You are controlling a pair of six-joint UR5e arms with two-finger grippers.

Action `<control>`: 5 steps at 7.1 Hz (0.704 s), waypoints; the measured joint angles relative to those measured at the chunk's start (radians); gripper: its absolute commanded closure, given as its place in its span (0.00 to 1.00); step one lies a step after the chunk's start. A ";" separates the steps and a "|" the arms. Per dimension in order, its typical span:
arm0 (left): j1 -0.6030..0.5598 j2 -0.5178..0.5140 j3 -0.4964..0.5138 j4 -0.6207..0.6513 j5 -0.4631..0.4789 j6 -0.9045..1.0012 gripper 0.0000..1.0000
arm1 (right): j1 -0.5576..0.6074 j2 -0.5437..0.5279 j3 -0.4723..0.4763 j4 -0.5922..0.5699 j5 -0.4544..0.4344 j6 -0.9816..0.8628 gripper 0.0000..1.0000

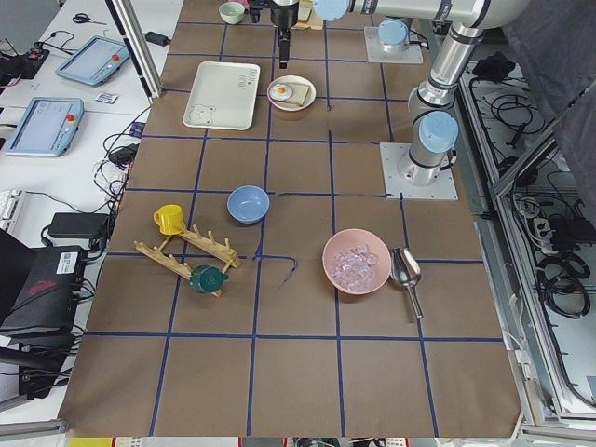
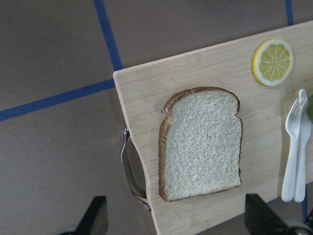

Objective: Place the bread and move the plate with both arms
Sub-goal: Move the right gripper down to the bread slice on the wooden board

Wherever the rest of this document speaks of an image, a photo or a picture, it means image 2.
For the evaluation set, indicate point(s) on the lemon slice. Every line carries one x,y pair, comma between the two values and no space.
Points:
272,62

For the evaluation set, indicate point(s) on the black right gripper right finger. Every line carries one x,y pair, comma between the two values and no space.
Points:
260,219

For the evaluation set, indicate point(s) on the white bread slice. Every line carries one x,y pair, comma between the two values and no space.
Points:
199,143

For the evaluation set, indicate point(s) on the wooden cutting board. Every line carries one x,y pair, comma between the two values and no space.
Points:
144,89

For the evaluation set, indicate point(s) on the white plastic spoon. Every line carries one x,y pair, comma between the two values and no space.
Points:
304,136

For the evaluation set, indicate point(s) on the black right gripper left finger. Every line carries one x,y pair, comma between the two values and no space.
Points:
95,219

